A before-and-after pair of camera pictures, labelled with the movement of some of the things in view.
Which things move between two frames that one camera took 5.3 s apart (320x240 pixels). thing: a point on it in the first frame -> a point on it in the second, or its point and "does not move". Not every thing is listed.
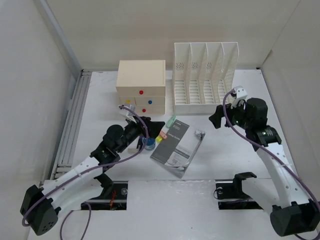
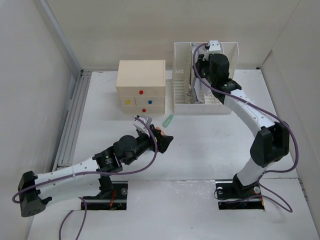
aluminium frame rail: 64,159 does not move
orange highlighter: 163,135 does not move
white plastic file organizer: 204,73 does not move
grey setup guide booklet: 174,153 -> 199,88
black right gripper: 215,118 -> 200,62
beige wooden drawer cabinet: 141,83 does not move
